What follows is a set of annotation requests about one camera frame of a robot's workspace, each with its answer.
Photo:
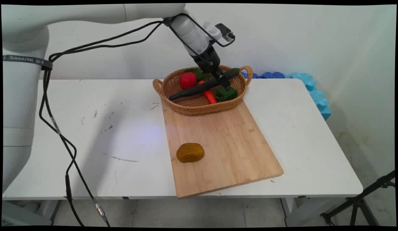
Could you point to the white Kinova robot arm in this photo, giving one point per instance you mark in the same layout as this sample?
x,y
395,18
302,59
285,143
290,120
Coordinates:
x,y
22,96

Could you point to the green toy bell pepper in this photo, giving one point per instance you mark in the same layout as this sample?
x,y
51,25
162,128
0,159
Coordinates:
x,y
226,94

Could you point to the black tripod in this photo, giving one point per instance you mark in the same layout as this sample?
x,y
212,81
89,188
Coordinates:
x,y
356,202

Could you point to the orange toy carrot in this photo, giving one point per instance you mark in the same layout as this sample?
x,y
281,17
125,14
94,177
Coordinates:
x,y
210,96

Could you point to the brown toy potato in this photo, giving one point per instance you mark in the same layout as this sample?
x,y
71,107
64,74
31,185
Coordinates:
x,y
190,152

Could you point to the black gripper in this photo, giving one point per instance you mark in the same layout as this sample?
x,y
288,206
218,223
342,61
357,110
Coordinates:
x,y
207,60

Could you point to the green toy leafy vegetable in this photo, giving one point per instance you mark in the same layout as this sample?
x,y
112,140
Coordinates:
x,y
196,72

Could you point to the red toy tomato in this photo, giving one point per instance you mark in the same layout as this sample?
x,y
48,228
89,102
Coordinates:
x,y
188,80

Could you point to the dark green toy cucumber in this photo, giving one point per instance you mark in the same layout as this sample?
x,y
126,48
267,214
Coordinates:
x,y
192,90

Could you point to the light blue foam mat stack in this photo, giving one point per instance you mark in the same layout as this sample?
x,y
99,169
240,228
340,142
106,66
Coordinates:
x,y
317,96

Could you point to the wooden cutting board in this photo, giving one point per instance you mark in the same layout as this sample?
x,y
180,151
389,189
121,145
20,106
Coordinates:
x,y
218,144

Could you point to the white table leg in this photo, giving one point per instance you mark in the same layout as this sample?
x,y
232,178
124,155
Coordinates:
x,y
301,211
35,211

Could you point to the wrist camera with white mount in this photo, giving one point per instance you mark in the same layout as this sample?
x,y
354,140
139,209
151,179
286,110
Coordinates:
x,y
215,30

